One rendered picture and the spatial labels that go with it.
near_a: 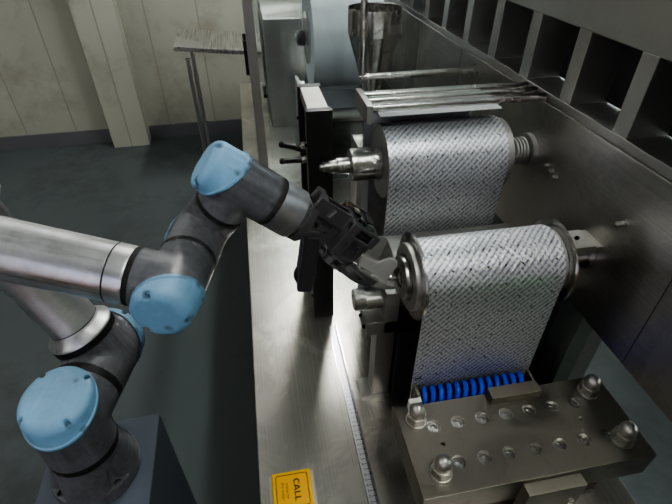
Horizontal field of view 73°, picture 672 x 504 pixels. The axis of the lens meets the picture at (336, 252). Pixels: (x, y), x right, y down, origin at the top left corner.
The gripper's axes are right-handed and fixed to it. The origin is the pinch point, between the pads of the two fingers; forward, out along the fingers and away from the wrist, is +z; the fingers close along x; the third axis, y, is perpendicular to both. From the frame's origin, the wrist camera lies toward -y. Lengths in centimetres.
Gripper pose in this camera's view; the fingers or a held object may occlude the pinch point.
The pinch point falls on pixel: (383, 278)
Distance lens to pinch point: 78.4
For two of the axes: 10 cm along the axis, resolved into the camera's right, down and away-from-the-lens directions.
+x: -1.8, -6.0, 7.8
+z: 7.5, 4.2, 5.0
